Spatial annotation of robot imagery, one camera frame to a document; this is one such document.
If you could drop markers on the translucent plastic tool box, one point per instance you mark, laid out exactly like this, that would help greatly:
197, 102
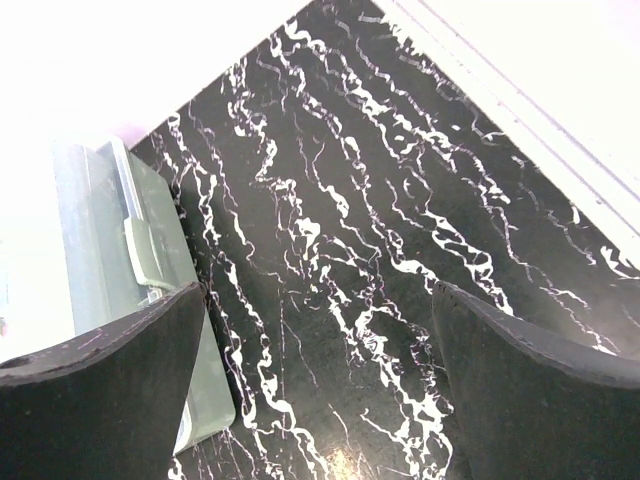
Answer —
123, 242

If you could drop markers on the aluminium frame rail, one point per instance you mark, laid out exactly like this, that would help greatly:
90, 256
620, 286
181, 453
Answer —
573, 65

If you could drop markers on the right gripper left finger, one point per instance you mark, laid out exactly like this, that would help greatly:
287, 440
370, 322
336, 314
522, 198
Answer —
106, 404

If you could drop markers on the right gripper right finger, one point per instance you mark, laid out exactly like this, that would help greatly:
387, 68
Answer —
531, 404

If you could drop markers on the black marble mat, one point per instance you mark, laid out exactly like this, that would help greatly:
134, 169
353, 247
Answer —
325, 183

